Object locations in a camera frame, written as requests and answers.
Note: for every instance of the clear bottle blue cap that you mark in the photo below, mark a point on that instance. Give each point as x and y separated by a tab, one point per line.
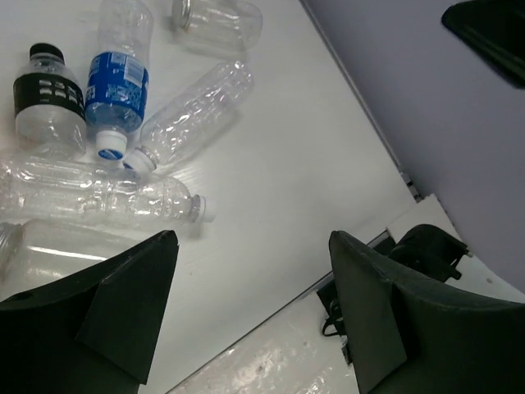
187	124

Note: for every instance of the black object upper corner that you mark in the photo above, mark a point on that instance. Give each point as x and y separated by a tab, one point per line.
494	30

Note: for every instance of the clear bottle white cap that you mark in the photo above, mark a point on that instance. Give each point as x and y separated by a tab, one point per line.
35	187

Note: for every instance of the clear plastic jar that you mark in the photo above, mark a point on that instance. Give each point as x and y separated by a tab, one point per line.
233	26

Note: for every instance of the blue label water bottle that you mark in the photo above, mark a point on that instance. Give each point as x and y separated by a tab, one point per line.
117	86

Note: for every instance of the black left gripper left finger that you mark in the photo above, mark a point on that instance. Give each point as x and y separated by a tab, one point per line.
95	331

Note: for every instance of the black label small bottle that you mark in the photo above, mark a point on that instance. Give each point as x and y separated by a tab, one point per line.
49	103

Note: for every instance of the clear jar metal lid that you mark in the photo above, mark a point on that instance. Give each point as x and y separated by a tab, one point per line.
38	252

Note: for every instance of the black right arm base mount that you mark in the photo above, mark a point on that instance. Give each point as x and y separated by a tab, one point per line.
426	254

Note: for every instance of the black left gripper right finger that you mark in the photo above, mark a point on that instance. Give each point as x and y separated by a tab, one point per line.
490	330

